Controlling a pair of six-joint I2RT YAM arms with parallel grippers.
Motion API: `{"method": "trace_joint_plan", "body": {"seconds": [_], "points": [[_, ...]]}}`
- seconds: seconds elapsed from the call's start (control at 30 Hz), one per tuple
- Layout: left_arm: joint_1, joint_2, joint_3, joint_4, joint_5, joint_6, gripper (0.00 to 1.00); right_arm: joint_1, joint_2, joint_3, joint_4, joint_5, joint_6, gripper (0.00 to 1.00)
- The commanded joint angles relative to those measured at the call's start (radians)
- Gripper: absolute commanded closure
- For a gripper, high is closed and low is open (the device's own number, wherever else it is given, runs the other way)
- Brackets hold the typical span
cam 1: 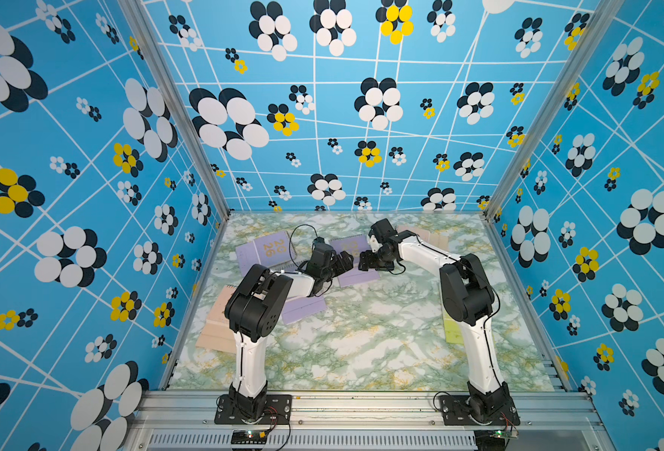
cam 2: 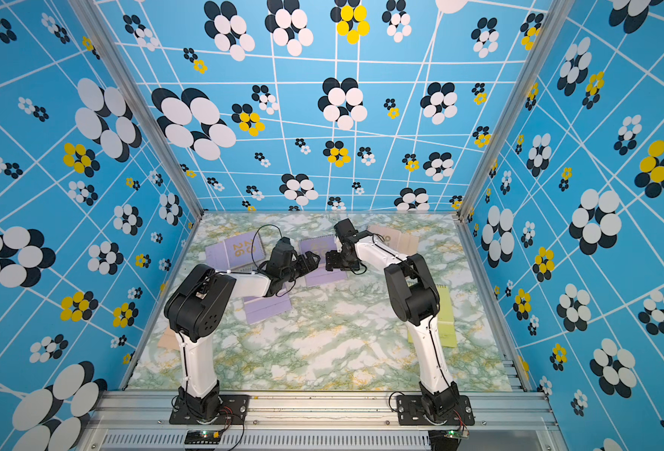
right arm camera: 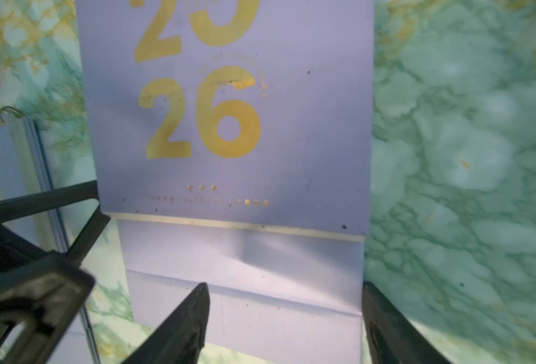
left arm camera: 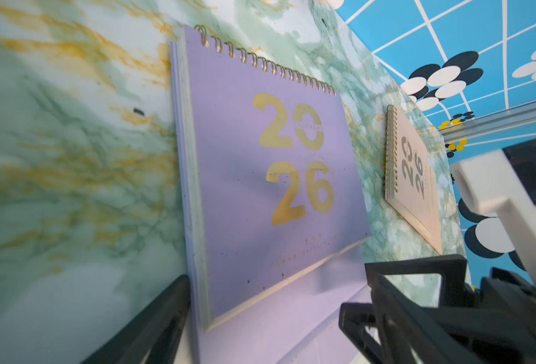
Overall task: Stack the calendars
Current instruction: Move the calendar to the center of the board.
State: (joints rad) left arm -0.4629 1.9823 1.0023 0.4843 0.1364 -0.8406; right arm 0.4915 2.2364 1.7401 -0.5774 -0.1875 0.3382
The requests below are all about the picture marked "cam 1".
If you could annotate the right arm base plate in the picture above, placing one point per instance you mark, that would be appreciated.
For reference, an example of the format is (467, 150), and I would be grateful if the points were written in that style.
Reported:
(476, 411)

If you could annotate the left green circuit board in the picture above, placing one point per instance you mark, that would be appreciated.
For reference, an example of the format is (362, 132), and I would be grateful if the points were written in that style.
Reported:
(249, 437)

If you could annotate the pink calendar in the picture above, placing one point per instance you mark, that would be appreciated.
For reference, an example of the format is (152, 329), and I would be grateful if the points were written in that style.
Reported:
(216, 334)
(435, 239)

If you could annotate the green calendar right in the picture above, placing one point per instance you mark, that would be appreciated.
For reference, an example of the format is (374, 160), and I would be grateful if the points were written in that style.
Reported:
(452, 330)

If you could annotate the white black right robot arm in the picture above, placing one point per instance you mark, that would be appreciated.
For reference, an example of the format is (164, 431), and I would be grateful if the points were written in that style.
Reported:
(467, 297)

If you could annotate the aluminium corner post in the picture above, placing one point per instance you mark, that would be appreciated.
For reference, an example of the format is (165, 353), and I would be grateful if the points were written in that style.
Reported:
(141, 28)
(601, 19)

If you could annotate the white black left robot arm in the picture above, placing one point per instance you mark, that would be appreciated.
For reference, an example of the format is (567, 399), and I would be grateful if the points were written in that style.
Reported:
(255, 308)

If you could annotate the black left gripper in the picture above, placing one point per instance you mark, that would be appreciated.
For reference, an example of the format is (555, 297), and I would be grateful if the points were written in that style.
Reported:
(336, 260)

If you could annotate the right green circuit board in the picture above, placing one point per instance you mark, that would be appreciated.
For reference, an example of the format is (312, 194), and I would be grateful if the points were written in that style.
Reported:
(493, 440)

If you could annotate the purple calendar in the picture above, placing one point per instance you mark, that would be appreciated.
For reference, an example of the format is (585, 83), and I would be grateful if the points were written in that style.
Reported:
(354, 246)
(271, 251)
(300, 308)

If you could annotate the aluminium corner post right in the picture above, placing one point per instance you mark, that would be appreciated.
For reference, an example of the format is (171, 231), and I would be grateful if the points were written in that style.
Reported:
(601, 19)

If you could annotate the aluminium front rail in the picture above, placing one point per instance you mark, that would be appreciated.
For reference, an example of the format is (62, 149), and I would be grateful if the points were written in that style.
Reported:
(183, 420)

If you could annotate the aluminium corner post left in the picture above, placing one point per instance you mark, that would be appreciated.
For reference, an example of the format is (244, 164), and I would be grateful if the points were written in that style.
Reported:
(141, 28)

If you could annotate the green circuit board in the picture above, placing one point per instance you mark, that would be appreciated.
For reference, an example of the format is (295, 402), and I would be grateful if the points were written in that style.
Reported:
(493, 440)
(249, 437)

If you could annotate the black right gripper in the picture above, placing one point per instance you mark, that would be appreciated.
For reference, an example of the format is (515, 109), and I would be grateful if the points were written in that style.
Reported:
(365, 262)

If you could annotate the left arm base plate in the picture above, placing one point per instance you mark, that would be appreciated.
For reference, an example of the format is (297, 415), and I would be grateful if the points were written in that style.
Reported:
(269, 410)

